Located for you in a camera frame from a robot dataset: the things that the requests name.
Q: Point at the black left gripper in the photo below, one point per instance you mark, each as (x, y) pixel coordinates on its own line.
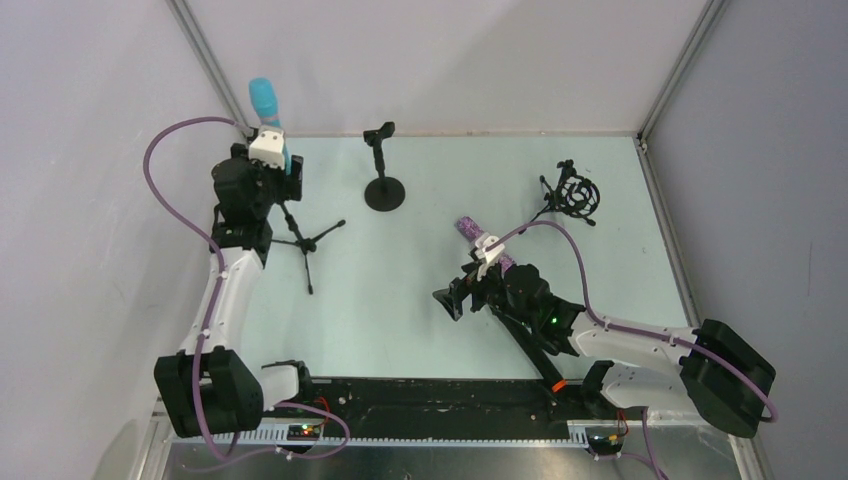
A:
(291, 178)

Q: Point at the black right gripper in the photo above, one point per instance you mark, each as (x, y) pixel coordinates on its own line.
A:
(475, 291)

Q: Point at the black tripod mic stand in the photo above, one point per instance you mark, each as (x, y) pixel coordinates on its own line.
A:
(306, 245)

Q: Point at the purple glitter microphone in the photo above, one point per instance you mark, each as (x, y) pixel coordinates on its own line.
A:
(470, 230)

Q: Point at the blue toy microphone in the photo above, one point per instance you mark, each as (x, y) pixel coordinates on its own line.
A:
(265, 104)

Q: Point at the black shock-mount tripod stand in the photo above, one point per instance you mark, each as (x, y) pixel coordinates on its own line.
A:
(574, 195)

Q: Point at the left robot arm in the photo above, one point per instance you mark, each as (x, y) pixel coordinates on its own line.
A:
(207, 386)

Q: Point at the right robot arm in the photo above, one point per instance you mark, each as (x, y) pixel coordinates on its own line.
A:
(710, 371)

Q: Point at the black round-base mic stand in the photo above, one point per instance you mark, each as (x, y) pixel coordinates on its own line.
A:
(384, 193)

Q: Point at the black microphone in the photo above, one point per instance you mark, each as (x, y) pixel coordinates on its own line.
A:
(552, 379)

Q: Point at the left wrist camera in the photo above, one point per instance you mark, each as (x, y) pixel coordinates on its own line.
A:
(268, 147)

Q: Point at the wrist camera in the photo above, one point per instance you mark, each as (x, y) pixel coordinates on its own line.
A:
(268, 147)
(486, 254)

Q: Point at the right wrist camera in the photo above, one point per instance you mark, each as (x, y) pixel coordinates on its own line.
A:
(486, 254)

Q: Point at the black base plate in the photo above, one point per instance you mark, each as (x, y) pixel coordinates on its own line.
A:
(456, 410)

